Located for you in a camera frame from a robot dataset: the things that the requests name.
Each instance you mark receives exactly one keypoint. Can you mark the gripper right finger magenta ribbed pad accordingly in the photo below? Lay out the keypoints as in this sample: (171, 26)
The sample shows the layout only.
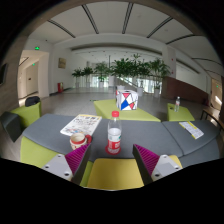
(153, 167)

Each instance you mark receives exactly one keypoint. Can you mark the wooden bench on right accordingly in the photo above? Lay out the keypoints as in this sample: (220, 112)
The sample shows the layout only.
(207, 112)

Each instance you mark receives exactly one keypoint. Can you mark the yellow booklet on table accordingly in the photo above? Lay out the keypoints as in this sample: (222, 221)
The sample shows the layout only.
(195, 132)

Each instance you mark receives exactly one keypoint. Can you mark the red blue white cube box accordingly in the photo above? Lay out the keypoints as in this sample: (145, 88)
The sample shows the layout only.
(126, 100)

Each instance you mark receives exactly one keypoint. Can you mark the open magazine on table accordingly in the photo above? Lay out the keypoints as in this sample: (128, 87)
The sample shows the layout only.
(82, 123)

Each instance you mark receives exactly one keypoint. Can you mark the row of potted plants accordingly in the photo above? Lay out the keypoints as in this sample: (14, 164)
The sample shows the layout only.
(126, 67)

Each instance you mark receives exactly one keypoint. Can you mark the distant water bottle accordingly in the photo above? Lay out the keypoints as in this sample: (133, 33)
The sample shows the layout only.
(177, 104)

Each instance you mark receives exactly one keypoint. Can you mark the black bag on chair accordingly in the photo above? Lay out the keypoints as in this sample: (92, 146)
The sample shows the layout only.
(30, 101)

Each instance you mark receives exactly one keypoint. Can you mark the red fire extinguisher box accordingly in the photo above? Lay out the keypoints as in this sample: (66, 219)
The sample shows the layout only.
(60, 87)

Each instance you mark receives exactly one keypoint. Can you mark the clear water bottle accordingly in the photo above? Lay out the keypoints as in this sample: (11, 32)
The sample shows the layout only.
(114, 129)

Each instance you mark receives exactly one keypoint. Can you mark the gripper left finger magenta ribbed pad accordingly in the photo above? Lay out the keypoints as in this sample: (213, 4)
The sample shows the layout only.
(71, 166)

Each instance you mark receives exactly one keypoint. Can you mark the red and white paper cup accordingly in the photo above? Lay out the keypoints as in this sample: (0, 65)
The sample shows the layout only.
(79, 139)

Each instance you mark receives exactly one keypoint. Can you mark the framed picture on wall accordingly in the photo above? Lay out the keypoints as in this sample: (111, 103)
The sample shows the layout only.
(62, 63)

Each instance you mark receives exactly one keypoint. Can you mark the red round coaster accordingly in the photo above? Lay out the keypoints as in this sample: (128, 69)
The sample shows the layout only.
(112, 149)

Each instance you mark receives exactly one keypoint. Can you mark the dark grey chair far left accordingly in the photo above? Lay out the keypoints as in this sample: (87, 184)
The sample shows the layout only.
(11, 124)

